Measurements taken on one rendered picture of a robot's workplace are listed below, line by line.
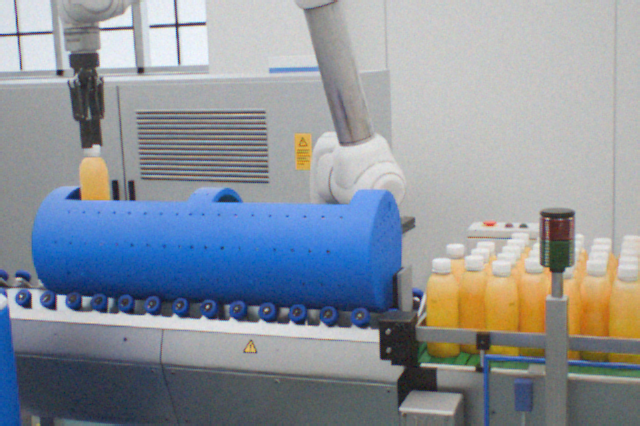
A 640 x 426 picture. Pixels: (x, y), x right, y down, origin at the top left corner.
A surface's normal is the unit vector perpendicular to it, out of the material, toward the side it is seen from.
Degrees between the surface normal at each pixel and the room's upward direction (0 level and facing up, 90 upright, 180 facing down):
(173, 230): 65
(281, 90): 90
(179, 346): 70
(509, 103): 90
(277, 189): 90
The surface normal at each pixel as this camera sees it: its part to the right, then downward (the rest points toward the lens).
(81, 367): -0.29, 0.51
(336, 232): -0.31, -0.31
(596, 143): -0.44, 0.18
